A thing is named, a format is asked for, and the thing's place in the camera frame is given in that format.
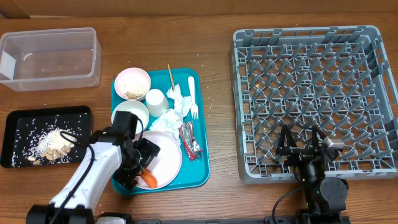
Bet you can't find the clear plastic bin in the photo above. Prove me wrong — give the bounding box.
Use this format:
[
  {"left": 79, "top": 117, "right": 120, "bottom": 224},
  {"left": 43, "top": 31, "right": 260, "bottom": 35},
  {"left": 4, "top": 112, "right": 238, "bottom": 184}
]
[{"left": 1, "top": 27, "right": 101, "bottom": 91}]

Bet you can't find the white plastic fork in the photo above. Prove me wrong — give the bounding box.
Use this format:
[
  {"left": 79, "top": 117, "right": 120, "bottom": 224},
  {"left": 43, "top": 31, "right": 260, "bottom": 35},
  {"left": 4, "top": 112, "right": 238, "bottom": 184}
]
[{"left": 188, "top": 76, "right": 198, "bottom": 119}]

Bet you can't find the orange carrot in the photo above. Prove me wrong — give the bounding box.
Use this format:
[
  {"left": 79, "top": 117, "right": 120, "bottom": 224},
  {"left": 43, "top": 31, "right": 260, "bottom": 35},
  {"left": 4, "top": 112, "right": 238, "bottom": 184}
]
[{"left": 139, "top": 169, "right": 158, "bottom": 189}]

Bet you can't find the red foil wrapper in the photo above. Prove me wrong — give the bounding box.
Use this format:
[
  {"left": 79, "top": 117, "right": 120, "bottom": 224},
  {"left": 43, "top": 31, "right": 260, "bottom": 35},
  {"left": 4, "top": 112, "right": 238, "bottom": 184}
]
[{"left": 179, "top": 121, "right": 203, "bottom": 161}]

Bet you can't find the pink bowl with food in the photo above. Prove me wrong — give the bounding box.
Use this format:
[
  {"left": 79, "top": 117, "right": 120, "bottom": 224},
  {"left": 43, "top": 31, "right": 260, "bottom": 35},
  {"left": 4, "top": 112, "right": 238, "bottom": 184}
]
[{"left": 114, "top": 67, "right": 152, "bottom": 101}]

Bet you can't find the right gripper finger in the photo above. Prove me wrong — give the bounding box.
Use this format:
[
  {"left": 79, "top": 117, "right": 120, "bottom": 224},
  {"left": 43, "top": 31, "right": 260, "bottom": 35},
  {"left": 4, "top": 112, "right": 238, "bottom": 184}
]
[
  {"left": 312, "top": 125, "right": 326, "bottom": 149},
  {"left": 277, "top": 124, "right": 297, "bottom": 149}
]

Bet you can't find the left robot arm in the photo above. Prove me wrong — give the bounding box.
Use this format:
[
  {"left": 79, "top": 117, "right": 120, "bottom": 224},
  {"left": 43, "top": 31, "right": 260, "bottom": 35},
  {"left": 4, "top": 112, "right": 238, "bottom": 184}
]
[{"left": 26, "top": 127, "right": 160, "bottom": 223}]

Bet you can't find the pale green bowl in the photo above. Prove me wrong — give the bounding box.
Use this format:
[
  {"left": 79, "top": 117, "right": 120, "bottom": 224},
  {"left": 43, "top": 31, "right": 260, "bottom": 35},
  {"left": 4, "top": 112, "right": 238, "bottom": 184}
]
[{"left": 111, "top": 100, "right": 150, "bottom": 134}]

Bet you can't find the pink round plate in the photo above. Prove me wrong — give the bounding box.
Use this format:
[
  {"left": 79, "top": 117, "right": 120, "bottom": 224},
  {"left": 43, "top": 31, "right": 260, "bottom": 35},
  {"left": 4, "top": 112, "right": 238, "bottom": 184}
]
[{"left": 136, "top": 131, "right": 182, "bottom": 190}]

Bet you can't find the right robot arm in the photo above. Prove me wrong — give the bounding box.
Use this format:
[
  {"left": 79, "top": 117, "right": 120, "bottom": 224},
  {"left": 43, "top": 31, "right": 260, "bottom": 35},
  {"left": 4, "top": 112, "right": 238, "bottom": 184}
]
[{"left": 271, "top": 124, "right": 350, "bottom": 223}]

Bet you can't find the teal serving tray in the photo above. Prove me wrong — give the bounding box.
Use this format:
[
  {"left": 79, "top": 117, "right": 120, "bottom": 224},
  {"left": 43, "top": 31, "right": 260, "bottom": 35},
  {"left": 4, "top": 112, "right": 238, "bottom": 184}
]
[{"left": 112, "top": 68, "right": 210, "bottom": 195}]

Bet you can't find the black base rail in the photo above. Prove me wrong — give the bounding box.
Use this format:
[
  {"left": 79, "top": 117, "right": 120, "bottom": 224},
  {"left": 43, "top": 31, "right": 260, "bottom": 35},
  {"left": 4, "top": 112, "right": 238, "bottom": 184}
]
[{"left": 93, "top": 211, "right": 352, "bottom": 224}]

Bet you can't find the white paper cup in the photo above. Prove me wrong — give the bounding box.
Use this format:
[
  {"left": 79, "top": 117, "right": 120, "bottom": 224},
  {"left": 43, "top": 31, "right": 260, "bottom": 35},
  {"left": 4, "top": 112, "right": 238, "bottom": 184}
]
[{"left": 146, "top": 89, "right": 169, "bottom": 117}]

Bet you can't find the crumpled white napkin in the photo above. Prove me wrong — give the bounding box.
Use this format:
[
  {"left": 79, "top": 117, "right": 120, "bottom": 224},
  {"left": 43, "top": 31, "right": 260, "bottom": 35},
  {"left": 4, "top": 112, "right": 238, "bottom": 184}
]
[{"left": 149, "top": 84, "right": 192, "bottom": 146}]

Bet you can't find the rice and nuts pile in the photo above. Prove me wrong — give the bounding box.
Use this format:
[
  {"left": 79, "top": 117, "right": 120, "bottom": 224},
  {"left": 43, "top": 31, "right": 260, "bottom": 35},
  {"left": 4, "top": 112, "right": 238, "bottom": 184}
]
[{"left": 27, "top": 128, "right": 76, "bottom": 166}]

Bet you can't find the grey dishwasher rack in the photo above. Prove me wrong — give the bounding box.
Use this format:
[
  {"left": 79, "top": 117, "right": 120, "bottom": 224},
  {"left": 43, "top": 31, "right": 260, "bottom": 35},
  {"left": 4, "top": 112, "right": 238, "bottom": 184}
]
[{"left": 229, "top": 25, "right": 397, "bottom": 184}]

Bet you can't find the wooden skewer stick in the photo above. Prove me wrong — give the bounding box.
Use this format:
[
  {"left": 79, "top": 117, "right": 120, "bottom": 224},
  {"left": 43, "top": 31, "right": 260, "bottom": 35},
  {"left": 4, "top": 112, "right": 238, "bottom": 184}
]
[{"left": 167, "top": 64, "right": 175, "bottom": 90}]

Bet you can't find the black waste tray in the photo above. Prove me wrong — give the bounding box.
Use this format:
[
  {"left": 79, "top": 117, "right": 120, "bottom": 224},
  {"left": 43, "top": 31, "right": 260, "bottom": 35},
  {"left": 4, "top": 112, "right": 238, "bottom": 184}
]
[{"left": 1, "top": 106, "right": 92, "bottom": 168}]

